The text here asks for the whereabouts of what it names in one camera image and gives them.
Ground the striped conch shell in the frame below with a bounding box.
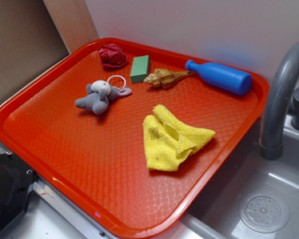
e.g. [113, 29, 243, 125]
[143, 69, 195, 89]

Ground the yellow cloth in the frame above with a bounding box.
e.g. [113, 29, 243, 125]
[143, 105, 216, 172]

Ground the grey faucet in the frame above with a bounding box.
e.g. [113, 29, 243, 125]
[260, 42, 299, 160]

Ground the red plastic tray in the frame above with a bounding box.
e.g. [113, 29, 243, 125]
[0, 38, 269, 239]

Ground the blue plastic bottle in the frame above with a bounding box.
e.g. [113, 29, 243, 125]
[185, 60, 253, 96]

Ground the white ring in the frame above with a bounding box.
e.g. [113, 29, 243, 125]
[107, 75, 128, 88]

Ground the red crumpled ball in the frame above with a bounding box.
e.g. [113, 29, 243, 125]
[98, 43, 128, 68]

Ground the green block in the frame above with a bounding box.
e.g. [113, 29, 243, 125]
[130, 55, 150, 83]

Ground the grey plush elephant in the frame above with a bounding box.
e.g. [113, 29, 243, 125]
[75, 80, 132, 115]

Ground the grey sink basin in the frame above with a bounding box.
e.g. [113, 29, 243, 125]
[181, 123, 299, 239]

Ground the brown cardboard panel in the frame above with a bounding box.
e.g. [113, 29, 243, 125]
[0, 0, 98, 105]

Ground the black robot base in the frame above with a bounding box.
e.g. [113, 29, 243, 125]
[0, 152, 37, 235]

